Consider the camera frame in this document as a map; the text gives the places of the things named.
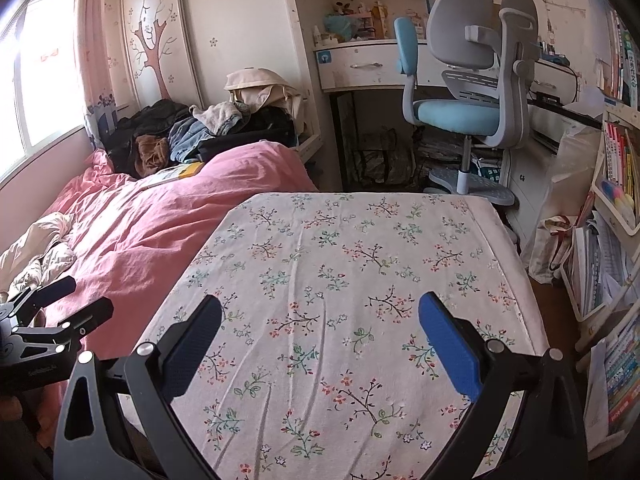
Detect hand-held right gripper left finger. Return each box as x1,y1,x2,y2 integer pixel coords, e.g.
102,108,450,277
52,294,223,480

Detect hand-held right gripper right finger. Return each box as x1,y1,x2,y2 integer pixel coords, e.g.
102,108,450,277
417,291,588,480

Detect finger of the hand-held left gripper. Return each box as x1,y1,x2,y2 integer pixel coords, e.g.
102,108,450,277
6,275,77,313
10,296,115,361

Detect white crumpled cloth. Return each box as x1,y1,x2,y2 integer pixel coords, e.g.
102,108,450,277
0,211,77,301

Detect pink blanket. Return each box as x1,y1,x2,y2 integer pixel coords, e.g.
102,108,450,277
30,141,321,441

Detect floral tablecloth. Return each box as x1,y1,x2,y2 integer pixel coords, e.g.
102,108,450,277
132,191,551,480

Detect yellow book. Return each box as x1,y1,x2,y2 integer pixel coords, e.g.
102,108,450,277
140,161,206,190

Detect stack of loose papers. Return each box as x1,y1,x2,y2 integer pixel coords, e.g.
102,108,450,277
570,210,631,318

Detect row of workbooks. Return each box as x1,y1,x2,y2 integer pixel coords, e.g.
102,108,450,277
585,310,640,441

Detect white drawer cabinet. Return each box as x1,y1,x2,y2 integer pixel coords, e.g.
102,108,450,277
502,147,556,246

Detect stack of newspapers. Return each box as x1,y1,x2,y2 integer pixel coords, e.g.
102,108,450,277
417,130,473,181

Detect pile of clothes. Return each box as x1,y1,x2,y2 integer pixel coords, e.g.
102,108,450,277
102,99,296,181

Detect dark patterned bag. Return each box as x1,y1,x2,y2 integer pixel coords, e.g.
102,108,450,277
352,130,416,186

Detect white tiered book cart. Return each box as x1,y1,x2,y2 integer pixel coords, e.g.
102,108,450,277
560,105,640,461

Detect window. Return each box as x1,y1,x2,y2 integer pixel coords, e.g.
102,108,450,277
0,0,93,181

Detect white plastic bag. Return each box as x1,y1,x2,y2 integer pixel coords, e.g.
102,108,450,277
542,122,603,241

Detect pack of coloured highlighters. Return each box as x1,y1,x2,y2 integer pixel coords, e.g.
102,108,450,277
600,180,638,233

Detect blue grey office chair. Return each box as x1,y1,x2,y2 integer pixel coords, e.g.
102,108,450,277
394,0,541,206

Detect row of colourful books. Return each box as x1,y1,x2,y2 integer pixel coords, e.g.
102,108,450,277
602,120,640,196

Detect pink curtain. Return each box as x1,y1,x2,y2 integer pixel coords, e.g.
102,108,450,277
75,0,136,151

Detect black curved bar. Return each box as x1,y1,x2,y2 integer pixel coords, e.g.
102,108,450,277
527,92,603,131

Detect beige cloth bag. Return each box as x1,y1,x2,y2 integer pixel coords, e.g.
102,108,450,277
224,67,307,133

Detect white desk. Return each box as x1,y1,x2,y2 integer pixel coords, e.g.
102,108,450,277
314,37,583,106

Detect row of shelf books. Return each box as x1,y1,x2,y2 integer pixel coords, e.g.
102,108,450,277
605,10,640,111

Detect row of small desk items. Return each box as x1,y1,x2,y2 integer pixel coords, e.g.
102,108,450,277
315,0,436,43

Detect white tote bag red handles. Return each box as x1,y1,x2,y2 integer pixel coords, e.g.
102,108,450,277
527,214,581,286

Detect black picture frame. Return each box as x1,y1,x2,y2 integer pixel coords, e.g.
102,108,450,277
330,91,363,192

